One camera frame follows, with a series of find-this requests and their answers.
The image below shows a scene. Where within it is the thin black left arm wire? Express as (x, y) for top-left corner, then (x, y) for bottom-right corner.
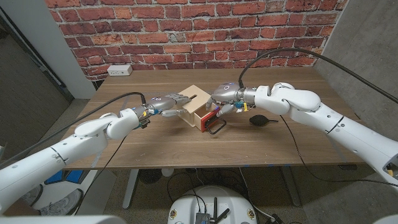
(74, 136), (127, 209)

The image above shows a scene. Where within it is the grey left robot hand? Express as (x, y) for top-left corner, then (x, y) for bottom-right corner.
(133, 93), (192, 121)

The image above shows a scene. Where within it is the white table leg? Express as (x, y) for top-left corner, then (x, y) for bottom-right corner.
(122, 169), (140, 210)

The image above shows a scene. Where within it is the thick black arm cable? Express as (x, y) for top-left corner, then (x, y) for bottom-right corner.
(238, 47), (398, 105)
(0, 91), (147, 167)

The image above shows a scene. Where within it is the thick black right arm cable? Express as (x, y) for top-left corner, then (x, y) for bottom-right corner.
(238, 47), (398, 105)

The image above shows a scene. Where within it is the thin black right arm wire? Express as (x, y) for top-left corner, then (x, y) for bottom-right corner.
(280, 115), (398, 187)

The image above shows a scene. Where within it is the wooden box with slot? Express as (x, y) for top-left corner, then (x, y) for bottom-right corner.
(177, 84), (215, 128)

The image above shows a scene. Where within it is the wooden drawer red front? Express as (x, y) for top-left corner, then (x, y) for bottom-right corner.
(194, 105), (227, 135)

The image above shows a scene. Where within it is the grey table leg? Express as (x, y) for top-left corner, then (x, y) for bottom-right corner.
(279, 166), (302, 208)

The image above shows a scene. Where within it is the white power outlet box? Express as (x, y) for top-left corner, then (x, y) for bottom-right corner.
(107, 64), (133, 77)

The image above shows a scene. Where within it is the grey computer module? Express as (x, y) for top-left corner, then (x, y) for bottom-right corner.
(195, 212), (211, 224)

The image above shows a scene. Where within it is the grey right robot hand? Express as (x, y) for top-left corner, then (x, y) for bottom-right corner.
(205, 82), (257, 118)

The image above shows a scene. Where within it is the printed brick wall backdrop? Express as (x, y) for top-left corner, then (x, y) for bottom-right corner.
(43, 0), (349, 82)

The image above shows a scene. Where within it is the grey sneaker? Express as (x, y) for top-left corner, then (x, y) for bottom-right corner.
(39, 189), (84, 216)
(21, 185), (44, 206)

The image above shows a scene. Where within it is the black rubber air blower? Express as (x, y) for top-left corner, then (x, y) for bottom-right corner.
(249, 114), (279, 126)

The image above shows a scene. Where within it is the thin black arm wire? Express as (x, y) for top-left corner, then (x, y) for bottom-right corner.
(280, 115), (398, 187)
(74, 136), (127, 209)

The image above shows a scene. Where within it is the white robot torso base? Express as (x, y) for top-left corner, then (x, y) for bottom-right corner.
(167, 185), (259, 224)

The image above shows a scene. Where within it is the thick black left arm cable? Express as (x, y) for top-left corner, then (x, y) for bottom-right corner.
(0, 91), (147, 167)

